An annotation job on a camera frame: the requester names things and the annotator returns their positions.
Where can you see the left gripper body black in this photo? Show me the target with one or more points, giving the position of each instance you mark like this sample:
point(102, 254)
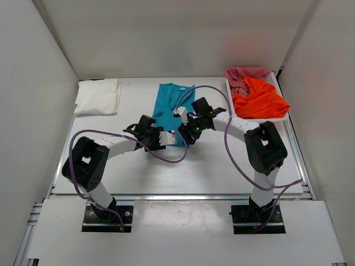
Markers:
point(152, 141)

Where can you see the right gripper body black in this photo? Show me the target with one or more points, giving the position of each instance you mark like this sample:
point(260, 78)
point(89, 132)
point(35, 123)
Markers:
point(194, 127)

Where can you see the teal polo shirt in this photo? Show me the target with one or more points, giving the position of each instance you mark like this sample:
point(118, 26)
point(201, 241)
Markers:
point(168, 98)

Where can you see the white t shirt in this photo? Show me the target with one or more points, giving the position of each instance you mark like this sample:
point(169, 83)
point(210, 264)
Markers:
point(98, 97)

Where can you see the orange shirt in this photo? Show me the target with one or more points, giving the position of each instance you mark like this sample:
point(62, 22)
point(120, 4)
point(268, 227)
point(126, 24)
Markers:
point(262, 102)

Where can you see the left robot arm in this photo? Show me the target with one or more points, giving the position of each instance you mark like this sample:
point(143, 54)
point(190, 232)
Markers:
point(87, 160)

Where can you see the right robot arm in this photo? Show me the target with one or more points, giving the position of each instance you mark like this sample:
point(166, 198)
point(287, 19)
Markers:
point(265, 149)

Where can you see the pink shirt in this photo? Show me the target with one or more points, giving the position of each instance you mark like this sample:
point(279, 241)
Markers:
point(235, 77)

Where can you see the white laundry basket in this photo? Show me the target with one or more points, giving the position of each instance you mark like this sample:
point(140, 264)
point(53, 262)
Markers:
point(271, 79)

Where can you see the white front cover board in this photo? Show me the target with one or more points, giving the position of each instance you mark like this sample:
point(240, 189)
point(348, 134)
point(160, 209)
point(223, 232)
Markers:
point(184, 233)

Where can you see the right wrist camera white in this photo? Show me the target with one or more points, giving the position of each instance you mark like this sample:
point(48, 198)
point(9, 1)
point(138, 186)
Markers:
point(182, 113)

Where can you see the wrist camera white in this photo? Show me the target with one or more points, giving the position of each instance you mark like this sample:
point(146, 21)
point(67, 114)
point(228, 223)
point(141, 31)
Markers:
point(182, 113)
point(167, 138)

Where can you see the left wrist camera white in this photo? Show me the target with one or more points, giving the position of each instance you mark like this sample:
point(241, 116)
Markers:
point(167, 138)

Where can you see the aluminium frame rail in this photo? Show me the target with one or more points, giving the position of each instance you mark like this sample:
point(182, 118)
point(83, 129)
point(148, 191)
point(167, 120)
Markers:
point(304, 196)

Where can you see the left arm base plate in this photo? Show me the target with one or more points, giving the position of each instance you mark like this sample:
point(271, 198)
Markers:
point(97, 220)

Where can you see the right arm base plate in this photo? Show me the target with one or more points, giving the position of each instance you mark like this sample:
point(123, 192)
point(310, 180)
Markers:
point(245, 221)

